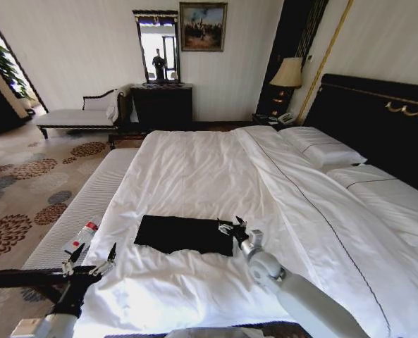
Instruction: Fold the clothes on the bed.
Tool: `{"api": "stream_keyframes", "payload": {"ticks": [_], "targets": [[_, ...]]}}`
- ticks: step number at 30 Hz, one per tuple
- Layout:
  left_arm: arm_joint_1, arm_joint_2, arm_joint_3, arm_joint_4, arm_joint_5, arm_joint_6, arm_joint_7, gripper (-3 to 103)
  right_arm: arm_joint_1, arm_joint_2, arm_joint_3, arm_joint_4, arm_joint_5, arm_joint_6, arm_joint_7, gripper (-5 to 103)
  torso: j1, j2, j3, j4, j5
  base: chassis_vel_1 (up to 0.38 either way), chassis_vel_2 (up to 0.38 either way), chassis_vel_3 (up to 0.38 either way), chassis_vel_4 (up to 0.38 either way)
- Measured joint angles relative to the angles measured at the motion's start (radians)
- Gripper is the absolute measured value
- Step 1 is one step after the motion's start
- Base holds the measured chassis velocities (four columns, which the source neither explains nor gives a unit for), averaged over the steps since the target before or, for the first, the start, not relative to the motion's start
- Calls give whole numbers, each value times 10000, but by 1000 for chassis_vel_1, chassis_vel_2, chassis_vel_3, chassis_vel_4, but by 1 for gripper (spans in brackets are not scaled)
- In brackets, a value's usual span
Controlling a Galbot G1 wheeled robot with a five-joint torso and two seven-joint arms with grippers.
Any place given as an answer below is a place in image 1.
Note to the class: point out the gold framed painting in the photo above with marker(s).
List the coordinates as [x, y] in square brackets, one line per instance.
[203, 26]

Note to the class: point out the person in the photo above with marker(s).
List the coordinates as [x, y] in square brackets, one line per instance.
[158, 65]

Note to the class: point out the clear plastic bottle red label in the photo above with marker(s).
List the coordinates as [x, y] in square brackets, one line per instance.
[84, 234]

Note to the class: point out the dark wooden bed footboard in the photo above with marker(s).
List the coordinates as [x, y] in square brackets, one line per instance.
[25, 276]

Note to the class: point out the white duvet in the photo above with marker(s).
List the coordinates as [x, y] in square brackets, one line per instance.
[212, 176]

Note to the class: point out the white ribbed bed bench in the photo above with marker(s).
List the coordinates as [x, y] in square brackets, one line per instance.
[85, 204]

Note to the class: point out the robot white front shell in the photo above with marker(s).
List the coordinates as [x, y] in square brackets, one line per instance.
[208, 332]

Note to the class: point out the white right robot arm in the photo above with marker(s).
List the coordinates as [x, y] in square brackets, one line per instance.
[293, 292]

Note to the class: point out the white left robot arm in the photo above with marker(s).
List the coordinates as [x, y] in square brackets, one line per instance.
[55, 325]

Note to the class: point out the white chaise longue dark frame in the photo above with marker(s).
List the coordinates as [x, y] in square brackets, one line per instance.
[74, 114]

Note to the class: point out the black headboard with gold trim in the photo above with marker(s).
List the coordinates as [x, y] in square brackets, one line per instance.
[378, 126]

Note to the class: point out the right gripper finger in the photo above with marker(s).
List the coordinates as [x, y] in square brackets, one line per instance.
[224, 228]
[240, 222]

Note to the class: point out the black curtain with gold stripes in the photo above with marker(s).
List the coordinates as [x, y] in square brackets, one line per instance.
[289, 42]

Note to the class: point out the white cloth on chaise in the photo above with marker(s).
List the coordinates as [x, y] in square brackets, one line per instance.
[122, 105]

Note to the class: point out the dark framed wall mirror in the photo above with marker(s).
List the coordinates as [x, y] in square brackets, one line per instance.
[159, 45]

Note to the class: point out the white pillow with dark piping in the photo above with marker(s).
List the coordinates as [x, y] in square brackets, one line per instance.
[388, 197]
[321, 148]

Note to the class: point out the table lamp with cream shade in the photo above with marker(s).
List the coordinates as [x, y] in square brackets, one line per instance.
[286, 75]

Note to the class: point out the black garment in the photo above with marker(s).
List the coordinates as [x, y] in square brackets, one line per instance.
[180, 234]

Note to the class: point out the dark wooden nightstand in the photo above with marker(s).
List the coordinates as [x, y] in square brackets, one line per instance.
[266, 119]

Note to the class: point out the dark wooden dresser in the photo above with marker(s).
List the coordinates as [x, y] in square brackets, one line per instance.
[161, 104]

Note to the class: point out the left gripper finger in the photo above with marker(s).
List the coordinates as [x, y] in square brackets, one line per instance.
[109, 258]
[74, 258]

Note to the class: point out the white desk telephone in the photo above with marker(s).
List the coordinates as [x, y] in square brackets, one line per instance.
[286, 118]

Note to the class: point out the green leafy plant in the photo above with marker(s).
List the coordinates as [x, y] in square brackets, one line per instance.
[4, 60]

